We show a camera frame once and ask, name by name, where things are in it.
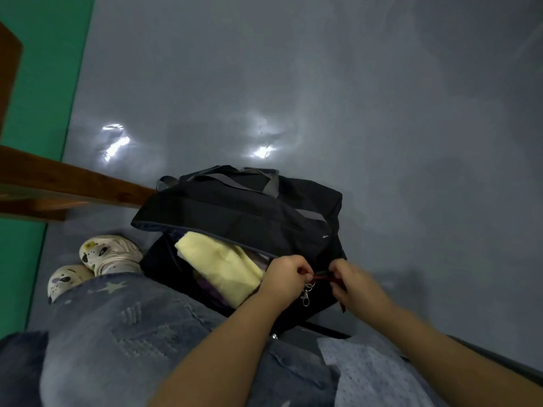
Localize person's grey trousers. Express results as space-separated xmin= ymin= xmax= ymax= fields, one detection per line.
xmin=0 ymin=271 xmax=341 ymax=407

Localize person's right forearm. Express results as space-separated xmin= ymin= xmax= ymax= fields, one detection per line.
xmin=373 ymin=305 xmax=543 ymax=407

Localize pale yellow towel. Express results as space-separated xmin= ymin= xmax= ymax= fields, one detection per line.
xmin=175 ymin=230 xmax=271 ymax=309

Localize purple towel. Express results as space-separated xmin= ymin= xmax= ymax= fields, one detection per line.
xmin=195 ymin=271 xmax=239 ymax=312

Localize person's left hand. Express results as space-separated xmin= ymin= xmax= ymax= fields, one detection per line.
xmin=257 ymin=254 xmax=317 ymax=317

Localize person's left forearm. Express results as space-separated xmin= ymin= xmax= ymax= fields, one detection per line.
xmin=148 ymin=292 xmax=294 ymax=407

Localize person's right hand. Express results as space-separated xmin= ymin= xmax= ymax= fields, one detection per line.
xmin=326 ymin=257 xmax=398 ymax=326

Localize person's white shoe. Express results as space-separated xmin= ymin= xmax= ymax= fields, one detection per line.
xmin=46 ymin=264 xmax=96 ymax=304
xmin=79 ymin=235 xmax=145 ymax=276

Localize brown wooden bench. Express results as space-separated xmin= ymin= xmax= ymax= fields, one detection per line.
xmin=0 ymin=21 xmax=157 ymax=222

